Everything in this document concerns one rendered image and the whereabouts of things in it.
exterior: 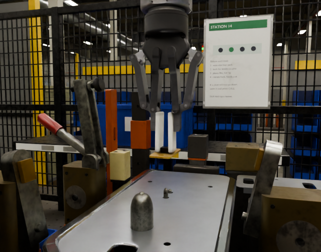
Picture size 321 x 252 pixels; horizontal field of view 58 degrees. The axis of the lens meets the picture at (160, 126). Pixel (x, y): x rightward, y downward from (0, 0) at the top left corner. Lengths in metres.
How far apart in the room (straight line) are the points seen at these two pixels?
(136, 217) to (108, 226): 0.05
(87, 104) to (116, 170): 0.16
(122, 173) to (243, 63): 0.60
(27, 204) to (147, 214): 0.16
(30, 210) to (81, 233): 0.08
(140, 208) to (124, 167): 0.23
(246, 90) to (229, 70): 0.09
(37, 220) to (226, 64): 0.80
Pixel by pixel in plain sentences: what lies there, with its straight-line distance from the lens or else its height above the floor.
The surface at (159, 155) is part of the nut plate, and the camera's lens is 0.49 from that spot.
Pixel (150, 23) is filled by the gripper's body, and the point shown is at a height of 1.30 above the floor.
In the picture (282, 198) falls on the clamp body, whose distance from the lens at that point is 0.44.
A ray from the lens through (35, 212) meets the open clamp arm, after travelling 0.45.
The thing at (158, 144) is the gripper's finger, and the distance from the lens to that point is 0.51.
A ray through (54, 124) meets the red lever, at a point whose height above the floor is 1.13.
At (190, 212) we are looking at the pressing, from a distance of 0.48.
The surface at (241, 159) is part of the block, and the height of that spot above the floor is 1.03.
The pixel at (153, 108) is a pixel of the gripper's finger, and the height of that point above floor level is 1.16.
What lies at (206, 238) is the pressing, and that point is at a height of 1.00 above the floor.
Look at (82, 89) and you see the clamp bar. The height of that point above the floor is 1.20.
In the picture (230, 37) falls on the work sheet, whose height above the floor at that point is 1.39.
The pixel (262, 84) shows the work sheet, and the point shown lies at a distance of 1.04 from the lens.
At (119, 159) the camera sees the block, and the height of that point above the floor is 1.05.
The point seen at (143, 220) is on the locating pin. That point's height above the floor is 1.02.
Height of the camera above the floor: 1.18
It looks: 5 degrees down
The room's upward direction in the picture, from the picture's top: straight up
